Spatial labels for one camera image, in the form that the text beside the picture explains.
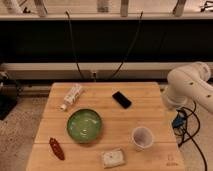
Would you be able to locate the black eraser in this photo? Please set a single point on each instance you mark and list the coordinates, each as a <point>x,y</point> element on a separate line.
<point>122,100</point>

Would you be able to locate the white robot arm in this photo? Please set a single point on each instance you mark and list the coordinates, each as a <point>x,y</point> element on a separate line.
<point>189,82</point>

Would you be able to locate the red-brown chili pepper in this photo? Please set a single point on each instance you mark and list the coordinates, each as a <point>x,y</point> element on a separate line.
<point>57,150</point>

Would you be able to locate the blue box on floor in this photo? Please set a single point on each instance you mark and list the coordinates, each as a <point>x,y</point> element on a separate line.
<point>178,121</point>

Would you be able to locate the white plastic cup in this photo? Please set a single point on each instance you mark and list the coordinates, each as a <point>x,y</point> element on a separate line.
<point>142,138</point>

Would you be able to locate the white tube bottle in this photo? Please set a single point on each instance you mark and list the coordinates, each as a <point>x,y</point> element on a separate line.
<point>71,96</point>

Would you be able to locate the black equipment at left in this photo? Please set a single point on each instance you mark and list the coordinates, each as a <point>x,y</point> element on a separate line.
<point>9,94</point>

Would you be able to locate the wall outlet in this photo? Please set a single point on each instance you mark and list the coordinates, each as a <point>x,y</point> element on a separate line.
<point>94,75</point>

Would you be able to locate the green bowl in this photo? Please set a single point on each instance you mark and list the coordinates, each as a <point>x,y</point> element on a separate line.
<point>84,126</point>

